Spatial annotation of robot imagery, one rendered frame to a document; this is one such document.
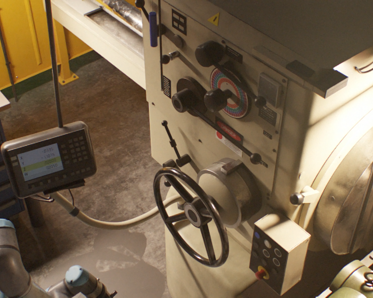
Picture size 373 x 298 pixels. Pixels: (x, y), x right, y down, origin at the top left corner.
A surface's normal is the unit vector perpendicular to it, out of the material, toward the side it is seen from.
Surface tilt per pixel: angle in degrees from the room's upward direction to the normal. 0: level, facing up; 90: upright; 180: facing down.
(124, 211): 0
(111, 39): 0
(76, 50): 90
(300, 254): 90
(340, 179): 54
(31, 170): 70
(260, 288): 0
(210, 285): 90
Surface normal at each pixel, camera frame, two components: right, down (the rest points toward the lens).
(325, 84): 0.00, -0.73
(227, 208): -0.37, 0.48
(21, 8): 0.64, 0.53
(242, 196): 0.49, -0.07
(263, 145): -0.77, 0.44
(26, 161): 0.40, 0.34
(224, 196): -0.48, 0.25
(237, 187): 0.37, -0.29
